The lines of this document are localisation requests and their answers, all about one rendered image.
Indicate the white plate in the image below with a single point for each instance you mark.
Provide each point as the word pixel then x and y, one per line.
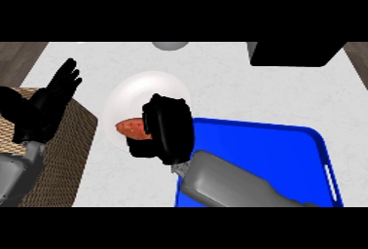
pixel 138 94

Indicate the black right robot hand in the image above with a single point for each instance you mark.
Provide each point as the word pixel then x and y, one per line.
pixel 167 129

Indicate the blue tray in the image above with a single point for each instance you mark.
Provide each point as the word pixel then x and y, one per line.
pixel 267 149

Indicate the grey round object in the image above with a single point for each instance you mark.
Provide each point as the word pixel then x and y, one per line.
pixel 170 45

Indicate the brown wicker basket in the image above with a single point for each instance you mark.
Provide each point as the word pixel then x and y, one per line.
pixel 59 155

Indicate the orange sweet potato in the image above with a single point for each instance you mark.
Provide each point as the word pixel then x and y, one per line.
pixel 130 129

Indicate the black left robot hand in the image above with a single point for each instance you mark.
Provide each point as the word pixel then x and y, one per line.
pixel 44 103

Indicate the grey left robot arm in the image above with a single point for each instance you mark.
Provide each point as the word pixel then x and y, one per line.
pixel 19 175

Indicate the black box appliance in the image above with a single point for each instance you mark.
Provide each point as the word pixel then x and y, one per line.
pixel 291 53

